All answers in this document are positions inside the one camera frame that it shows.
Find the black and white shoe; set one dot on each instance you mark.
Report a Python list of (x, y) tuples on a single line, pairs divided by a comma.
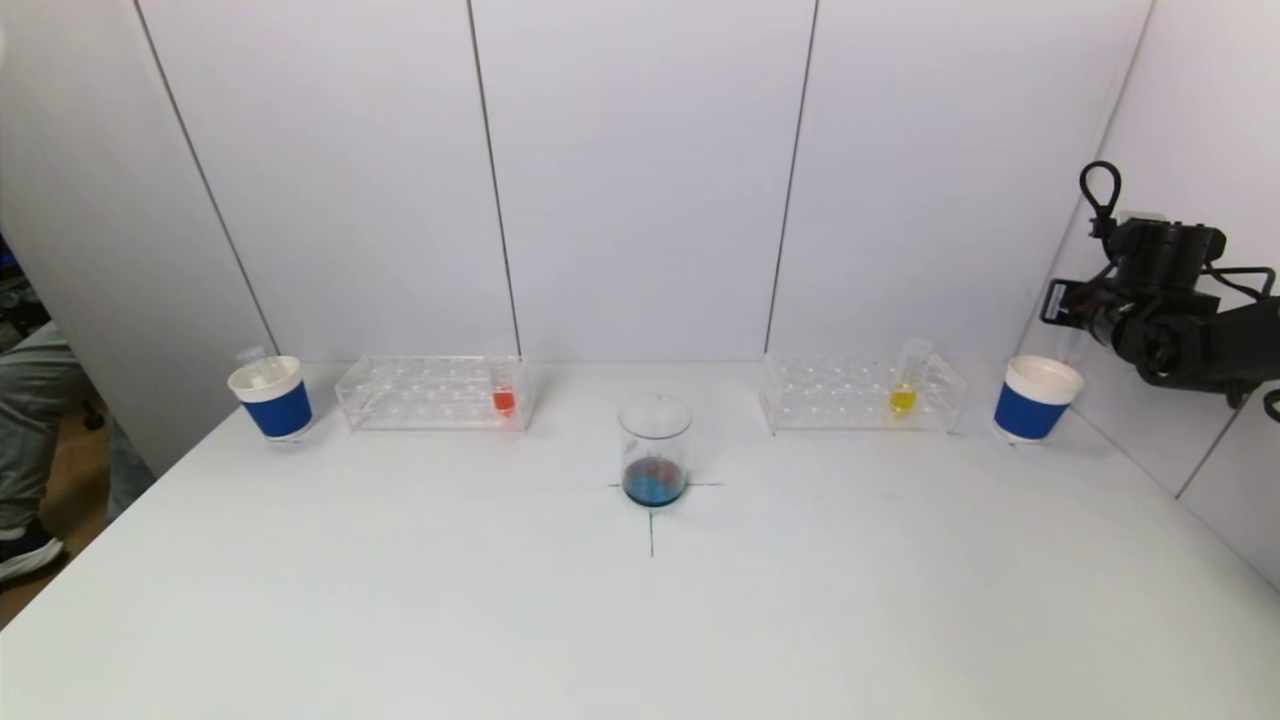
[(25, 550)]

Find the blue pigment test tube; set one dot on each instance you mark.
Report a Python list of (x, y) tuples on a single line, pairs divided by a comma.
[(260, 376)]

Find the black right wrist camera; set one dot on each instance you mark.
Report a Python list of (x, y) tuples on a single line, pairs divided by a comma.
[(1070, 300)]

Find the clear acrylic test tube rack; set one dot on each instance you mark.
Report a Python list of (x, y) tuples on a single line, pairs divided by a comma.
[(830, 395), (420, 395)]

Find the clear glass beaker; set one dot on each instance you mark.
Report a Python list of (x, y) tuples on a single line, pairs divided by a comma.
[(655, 485)]

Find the red pigment test tube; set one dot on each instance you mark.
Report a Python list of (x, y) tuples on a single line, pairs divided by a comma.
[(1075, 348), (503, 400)]

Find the person's leg in grey trousers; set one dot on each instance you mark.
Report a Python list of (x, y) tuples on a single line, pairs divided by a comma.
[(130, 475), (30, 420)]

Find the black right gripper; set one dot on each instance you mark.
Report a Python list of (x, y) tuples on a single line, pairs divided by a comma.
[(1062, 301)]

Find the yellow pigment test tube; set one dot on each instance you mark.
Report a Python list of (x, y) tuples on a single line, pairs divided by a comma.
[(902, 400)]

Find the blue and white paper cup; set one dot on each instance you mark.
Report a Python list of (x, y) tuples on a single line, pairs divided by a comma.
[(1030, 410), (280, 408)]

